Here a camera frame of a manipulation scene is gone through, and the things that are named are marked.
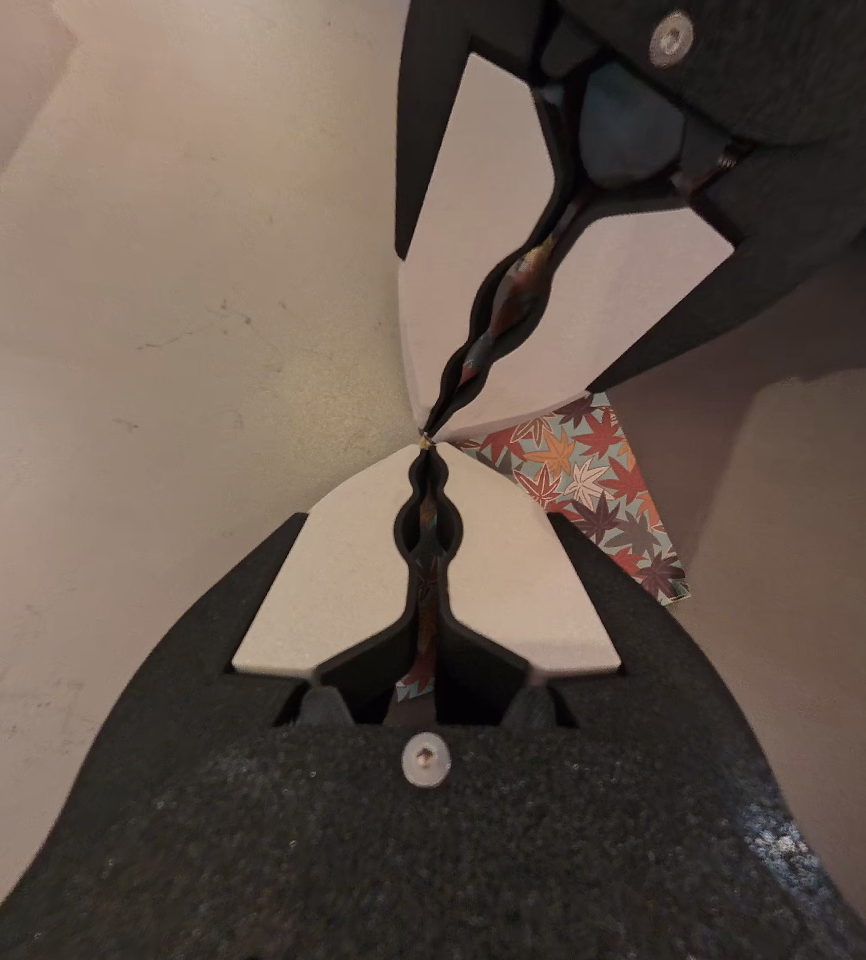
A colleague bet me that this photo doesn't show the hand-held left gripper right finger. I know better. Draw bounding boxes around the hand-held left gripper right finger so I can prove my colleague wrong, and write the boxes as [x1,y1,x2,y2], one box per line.
[430,442,623,726]

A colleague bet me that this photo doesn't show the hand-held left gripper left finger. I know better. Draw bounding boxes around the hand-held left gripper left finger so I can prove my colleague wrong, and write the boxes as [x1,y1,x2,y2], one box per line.
[230,442,434,726]

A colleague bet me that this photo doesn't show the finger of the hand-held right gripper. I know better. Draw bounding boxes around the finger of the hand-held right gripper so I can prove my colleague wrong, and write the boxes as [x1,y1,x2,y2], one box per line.
[431,198,739,441]
[397,49,565,435]

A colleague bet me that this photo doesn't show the leaf-patterned teal origami paper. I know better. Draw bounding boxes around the leaf-patterned teal origami paper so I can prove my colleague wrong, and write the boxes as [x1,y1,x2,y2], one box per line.
[395,225,695,710]

